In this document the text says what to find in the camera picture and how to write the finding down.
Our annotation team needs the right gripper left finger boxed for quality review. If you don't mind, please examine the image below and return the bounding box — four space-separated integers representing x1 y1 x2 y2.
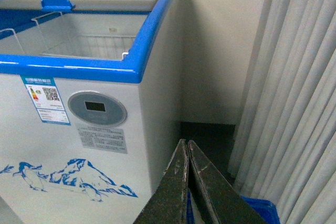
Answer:
134 139 189 223

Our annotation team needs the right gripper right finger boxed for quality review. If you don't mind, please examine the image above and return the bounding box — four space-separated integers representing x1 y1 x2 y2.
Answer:
187 140 266 223

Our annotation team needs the blue plastic shopping basket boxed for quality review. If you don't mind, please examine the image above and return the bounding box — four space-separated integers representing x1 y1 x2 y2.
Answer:
186 193 280 224

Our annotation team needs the white pleated curtain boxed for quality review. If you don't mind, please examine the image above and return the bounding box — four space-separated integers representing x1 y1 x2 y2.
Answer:
228 0 335 223

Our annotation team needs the white blue chest freezer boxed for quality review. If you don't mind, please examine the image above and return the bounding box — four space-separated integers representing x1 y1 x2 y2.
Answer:
1 0 184 223

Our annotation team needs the white wire freezer basket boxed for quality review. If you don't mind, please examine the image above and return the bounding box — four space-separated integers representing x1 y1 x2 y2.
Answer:
1 13 145 61

